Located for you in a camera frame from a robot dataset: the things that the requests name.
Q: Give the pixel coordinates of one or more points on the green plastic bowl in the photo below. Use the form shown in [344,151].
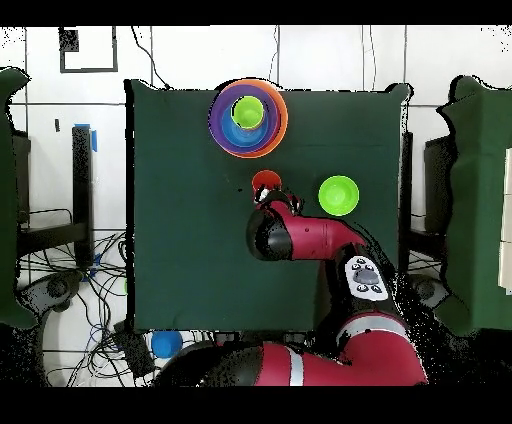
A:
[338,195]

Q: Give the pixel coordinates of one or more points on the beige boxes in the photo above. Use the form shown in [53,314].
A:
[507,240]

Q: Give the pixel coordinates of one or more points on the black post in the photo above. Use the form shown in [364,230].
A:
[407,180]

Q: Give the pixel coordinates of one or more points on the black box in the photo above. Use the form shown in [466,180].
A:
[134,352]

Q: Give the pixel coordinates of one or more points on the black frame with blue tape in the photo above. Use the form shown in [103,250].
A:
[82,180]

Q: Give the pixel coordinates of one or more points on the dark green tablecloth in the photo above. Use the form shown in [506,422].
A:
[180,240]

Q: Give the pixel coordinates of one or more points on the purple plastic bowl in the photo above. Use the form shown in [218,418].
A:
[216,120]

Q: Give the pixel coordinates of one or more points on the green plastic cup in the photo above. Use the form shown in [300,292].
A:
[248,112]

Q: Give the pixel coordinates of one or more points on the black furniture panel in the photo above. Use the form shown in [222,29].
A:
[22,180]
[436,184]

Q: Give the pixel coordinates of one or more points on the dark grey office chair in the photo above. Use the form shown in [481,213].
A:
[56,288]
[430,290]

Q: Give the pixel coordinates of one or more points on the orange plastic bowl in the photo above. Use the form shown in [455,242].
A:
[284,120]

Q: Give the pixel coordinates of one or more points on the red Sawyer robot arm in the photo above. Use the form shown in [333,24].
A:
[320,236]

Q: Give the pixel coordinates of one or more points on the blue plastic cup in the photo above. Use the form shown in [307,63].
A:
[166,344]

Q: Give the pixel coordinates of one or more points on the green cloth side table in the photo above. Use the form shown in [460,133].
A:
[480,200]
[8,200]

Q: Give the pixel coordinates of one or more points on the orange-red plastic cup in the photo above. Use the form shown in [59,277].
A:
[266,179]

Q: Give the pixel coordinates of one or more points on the blue plastic bowl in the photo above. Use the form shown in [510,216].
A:
[244,138]

